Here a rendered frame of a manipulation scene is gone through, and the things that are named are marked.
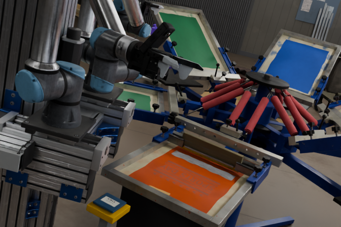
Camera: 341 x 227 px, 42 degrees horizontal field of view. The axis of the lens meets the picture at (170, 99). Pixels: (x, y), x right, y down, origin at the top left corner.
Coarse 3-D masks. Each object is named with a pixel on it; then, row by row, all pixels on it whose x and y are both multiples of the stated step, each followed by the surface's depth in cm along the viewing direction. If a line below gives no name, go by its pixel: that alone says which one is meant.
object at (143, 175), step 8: (168, 152) 240; (184, 152) 245; (152, 160) 226; (160, 160) 229; (176, 160) 233; (184, 160) 235; (200, 160) 240; (208, 160) 243; (144, 168) 216; (152, 168) 218; (192, 168) 228; (136, 176) 206; (144, 176) 208; (152, 176) 210; (152, 184) 202; (160, 184) 204; (168, 184) 206
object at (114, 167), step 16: (160, 144) 242; (128, 160) 212; (112, 176) 197; (128, 176) 197; (144, 192) 191; (160, 192) 191; (240, 192) 208; (176, 208) 185; (192, 208) 184; (224, 208) 190; (208, 224) 179
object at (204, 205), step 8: (200, 168) 231; (224, 168) 238; (208, 176) 224; (216, 176) 226; (240, 176) 233; (224, 184) 219; (232, 184) 222; (168, 192) 199; (176, 192) 201; (184, 192) 203; (216, 192) 210; (224, 192) 212; (184, 200) 196; (192, 200) 198; (200, 200) 199; (208, 200) 201; (216, 200) 203; (200, 208) 193; (208, 208) 194
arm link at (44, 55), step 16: (48, 0) 141; (64, 0) 144; (48, 16) 143; (48, 32) 145; (32, 48) 148; (48, 48) 146; (32, 64) 147; (48, 64) 148; (16, 80) 150; (32, 80) 146; (48, 80) 149; (32, 96) 148; (48, 96) 152
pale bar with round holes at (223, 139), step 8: (184, 120) 269; (184, 128) 270; (192, 128) 268; (200, 128) 265; (208, 128) 265; (208, 136) 263; (216, 136) 261; (224, 136) 259; (224, 144) 259; (232, 144) 257; (240, 144) 255; (248, 144) 255; (248, 152) 253; (256, 152) 251; (264, 152) 250; (272, 160) 248; (280, 160) 246
